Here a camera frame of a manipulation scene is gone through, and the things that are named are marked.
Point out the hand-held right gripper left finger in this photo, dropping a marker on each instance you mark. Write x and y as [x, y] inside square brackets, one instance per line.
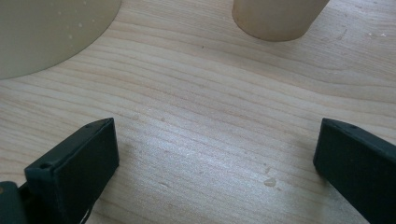
[77, 165]

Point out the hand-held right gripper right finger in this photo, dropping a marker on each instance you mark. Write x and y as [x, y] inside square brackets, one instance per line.
[358, 168]

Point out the beige strainer bucket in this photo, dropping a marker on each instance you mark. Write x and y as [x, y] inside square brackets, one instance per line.
[46, 31]

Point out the brown paper cup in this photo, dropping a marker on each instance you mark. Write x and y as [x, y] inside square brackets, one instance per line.
[277, 18]

